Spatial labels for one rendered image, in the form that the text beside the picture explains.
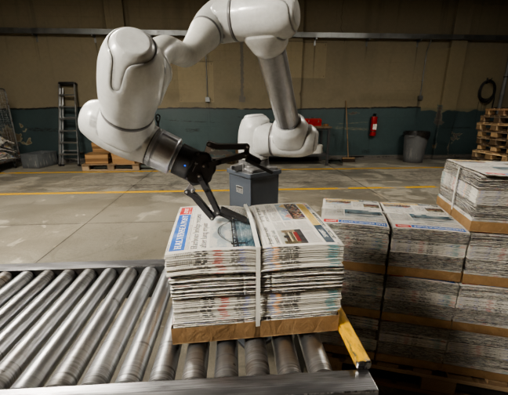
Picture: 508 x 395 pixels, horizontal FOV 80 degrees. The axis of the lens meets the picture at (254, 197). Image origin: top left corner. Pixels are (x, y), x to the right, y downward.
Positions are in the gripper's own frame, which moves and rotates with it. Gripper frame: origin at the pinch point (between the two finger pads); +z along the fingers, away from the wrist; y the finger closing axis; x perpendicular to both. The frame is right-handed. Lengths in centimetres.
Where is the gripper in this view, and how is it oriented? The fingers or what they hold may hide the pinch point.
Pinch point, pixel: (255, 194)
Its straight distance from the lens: 73.7
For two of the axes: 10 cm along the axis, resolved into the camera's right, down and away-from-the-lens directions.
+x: 0.7, 2.8, -9.6
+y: -4.5, 8.6, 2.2
